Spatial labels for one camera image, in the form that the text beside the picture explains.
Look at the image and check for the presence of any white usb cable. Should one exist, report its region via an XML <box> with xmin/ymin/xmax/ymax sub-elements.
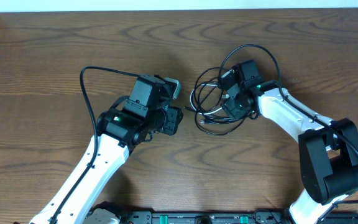
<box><xmin>190</xmin><ymin>82</ymin><xmax>229</xmax><ymax>116</ymax></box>

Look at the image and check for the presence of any black usb cable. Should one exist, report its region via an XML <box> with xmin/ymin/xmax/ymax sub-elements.
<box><xmin>183</xmin><ymin>67</ymin><xmax>248</xmax><ymax>136</ymax></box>

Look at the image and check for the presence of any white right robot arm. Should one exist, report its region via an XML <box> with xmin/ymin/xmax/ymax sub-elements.
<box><xmin>222</xmin><ymin>82</ymin><xmax>358</xmax><ymax>223</ymax></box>

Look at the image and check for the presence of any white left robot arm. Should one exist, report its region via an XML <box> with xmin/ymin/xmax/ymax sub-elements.
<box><xmin>31</xmin><ymin>75</ymin><xmax>183</xmax><ymax>223</ymax></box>

